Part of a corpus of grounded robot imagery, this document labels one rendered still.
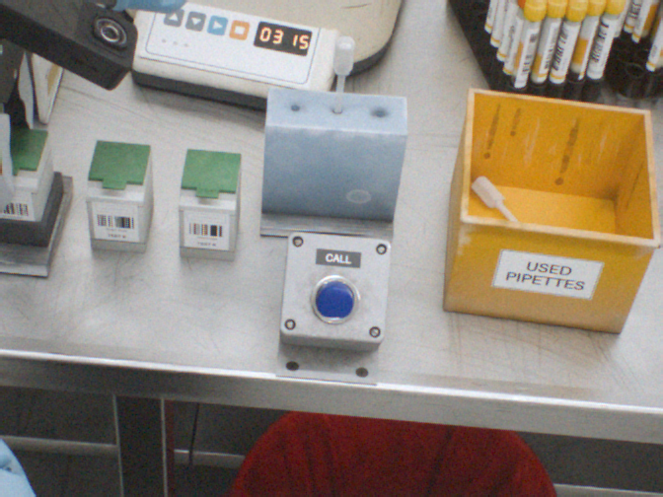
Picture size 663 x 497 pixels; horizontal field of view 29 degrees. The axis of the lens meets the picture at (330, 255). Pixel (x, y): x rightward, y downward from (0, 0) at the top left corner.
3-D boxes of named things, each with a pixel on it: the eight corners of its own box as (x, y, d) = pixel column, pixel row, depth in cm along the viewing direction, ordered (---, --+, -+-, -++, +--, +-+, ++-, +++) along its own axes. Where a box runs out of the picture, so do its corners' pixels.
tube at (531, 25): (501, 94, 109) (525, -12, 101) (521, 93, 109) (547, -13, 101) (505, 106, 107) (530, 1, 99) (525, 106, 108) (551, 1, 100)
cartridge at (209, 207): (179, 256, 95) (178, 193, 90) (186, 210, 98) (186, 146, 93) (233, 261, 95) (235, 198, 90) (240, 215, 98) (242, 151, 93)
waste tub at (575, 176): (439, 313, 93) (460, 219, 86) (448, 181, 102) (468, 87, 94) (625, 337, 93) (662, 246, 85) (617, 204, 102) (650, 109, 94)
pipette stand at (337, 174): (258, 236, 97) (263, 140, 89) (264, 170, 101) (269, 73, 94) (392, 245, 97) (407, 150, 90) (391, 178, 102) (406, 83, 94)
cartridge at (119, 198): (90, 248, 95) (84, 184, 90) (101, 202, 98) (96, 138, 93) (145, 253, 95) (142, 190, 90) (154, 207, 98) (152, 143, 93)
